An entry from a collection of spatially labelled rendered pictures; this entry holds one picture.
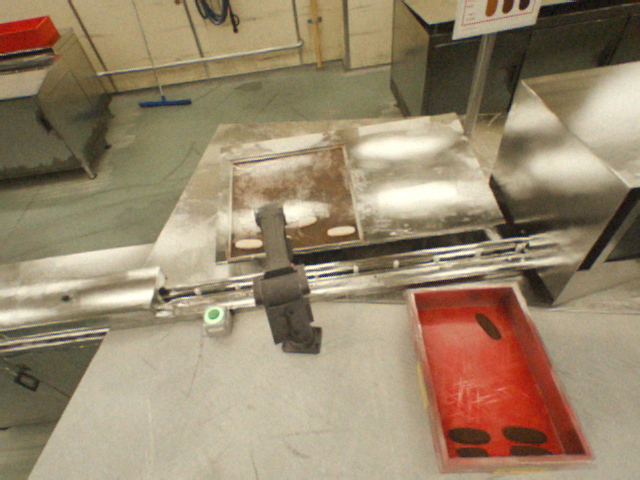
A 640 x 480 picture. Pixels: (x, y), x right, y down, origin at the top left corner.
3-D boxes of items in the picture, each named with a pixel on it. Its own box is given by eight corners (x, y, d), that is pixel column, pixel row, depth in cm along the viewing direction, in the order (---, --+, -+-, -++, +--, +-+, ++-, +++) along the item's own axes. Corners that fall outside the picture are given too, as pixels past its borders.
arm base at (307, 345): (281, 352, 115) (319, 354, 113) (276, 340, 109) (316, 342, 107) (286, 327, 121) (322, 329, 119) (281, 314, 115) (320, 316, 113)
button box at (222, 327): (211, 343, 124) (199, 327, 116) (213, 322, 129) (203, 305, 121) (235, 340, 124) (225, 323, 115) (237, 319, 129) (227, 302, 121)
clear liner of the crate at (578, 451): (435, 479, 89) (441, 470, 82) (402, 304, 121) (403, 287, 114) (584, 475, 86) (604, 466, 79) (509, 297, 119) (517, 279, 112)
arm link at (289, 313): (266, 355, 68) (319, 341, 68) (250, 282, 69) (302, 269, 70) (282, 329, 112) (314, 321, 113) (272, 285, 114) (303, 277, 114)
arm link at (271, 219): (258, 314, 72) (312, 300, 72) (251, 291, 69) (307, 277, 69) (254, 223, 109) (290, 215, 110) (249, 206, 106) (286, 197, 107)
